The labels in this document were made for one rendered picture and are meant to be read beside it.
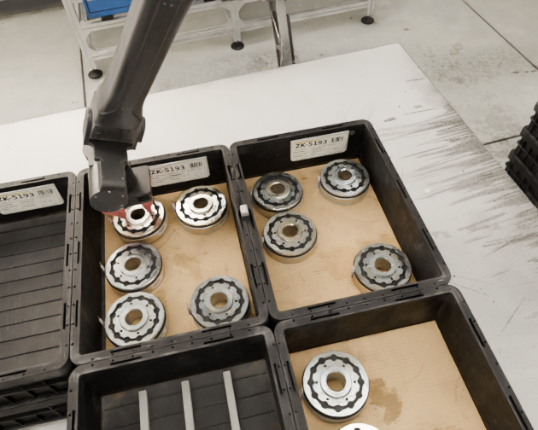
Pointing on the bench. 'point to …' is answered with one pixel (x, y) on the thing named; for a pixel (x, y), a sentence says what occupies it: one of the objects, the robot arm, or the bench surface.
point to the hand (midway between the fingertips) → (137, 211)
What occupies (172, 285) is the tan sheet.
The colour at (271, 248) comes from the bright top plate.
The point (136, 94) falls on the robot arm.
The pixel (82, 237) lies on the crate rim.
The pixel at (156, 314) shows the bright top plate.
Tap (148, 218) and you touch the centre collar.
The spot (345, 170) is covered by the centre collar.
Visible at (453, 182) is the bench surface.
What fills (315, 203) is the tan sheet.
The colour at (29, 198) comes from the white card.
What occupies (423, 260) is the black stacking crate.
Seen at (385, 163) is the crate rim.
